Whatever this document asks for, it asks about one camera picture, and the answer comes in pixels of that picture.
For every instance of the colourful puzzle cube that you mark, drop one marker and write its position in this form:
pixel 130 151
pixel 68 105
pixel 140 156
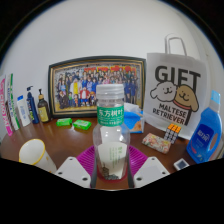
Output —
pixel 172 132

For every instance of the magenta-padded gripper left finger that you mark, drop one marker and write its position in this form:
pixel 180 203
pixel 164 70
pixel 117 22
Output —
pixel 73 171

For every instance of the white printed paper gift bag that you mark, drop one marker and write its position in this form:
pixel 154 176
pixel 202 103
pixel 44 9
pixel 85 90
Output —
pixel 176 93

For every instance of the framed group photo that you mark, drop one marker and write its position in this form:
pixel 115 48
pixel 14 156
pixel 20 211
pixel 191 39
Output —
pixel 83 83

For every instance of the small floral patterned pouch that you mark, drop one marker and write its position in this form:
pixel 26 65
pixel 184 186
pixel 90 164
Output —
pixel 156 142

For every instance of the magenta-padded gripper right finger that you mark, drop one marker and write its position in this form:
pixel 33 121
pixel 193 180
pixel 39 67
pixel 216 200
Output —
pixel 151 170

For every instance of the white bottle with blue cap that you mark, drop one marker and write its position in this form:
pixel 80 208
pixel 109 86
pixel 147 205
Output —
pixel 23 111

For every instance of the dark blue pump bottle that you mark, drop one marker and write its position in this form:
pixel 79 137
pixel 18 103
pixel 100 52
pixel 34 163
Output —
pixel 32 108

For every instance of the white remote control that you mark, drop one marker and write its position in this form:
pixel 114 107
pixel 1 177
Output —
pixel 181 164

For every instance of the clear green-labelled water bottle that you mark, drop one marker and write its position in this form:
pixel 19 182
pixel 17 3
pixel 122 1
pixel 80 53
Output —
pixel 111 140

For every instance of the brown pump bottle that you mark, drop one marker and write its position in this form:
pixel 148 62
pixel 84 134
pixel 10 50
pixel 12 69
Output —
pixel 43 110

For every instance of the blue detergent bottle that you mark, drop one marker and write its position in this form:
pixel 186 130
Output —
pixel 205 133

